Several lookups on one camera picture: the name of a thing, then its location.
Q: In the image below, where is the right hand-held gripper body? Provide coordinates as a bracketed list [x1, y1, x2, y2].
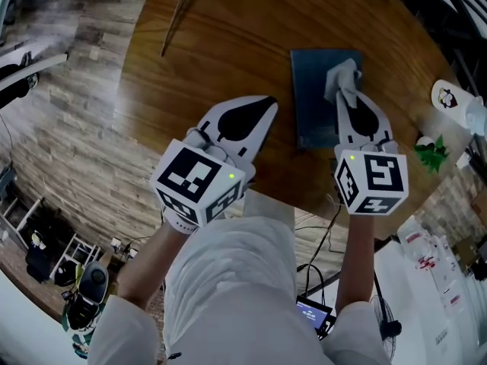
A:
[334, 139, 410, 215]

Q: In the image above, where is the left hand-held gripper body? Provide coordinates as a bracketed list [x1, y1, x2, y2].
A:
[149, 118, 256, 228]

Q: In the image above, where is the dark blue notebook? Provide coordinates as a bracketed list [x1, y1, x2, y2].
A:
[289, 48, 364, 152]

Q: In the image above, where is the grey cloth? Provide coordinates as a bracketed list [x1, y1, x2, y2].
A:
[323, 59, 363, 109]

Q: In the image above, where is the person's right forearm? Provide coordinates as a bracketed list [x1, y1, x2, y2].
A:
[335, 211, 377, 313]

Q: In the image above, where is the person's left forearm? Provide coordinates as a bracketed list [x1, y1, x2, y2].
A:
[116, 218, 191, 313]

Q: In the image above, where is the person's right hand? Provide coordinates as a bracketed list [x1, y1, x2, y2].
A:
[359, 138, 399, 154]

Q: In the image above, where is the person's left hand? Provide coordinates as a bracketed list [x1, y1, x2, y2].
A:
[185, 127, 231, 163]

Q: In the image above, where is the small green plant white pot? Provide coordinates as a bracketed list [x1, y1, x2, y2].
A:
[412, 134, 450, 173]

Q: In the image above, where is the white bottle with cartoon print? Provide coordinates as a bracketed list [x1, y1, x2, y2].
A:
[431, 79, 479, 125]

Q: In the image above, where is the clear plastic bottle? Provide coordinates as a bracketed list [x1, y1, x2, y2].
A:
[461, 96, 487, 136]

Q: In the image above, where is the white cabinet with red labels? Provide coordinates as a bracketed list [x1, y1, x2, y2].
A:
[395, 214, 481, 359]

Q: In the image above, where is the person's white clothing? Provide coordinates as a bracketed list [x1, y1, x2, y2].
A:
[86, 192, 393, 365]

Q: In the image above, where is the black floor fan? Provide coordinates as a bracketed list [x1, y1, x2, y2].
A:
[369, 271, 403, 361]

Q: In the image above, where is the black tablet with lit screen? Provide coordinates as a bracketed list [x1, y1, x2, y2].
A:
[295, 296, 335, 336]

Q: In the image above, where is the grey and black device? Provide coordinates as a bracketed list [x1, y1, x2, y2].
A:
[62, 261, 110, 336]

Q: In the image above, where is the black bag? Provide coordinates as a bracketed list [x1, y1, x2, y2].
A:
[24, 240, 53, 283]

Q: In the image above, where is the white board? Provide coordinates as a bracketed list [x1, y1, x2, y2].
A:
[0, 52, 68, 93]

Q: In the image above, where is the black cable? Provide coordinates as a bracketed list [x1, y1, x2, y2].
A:
[294, 194, 343, 300]

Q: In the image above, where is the white shelf frame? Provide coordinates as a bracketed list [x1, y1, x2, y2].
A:
[52, 233, 103, 281]
[0, 195, 43, 251]

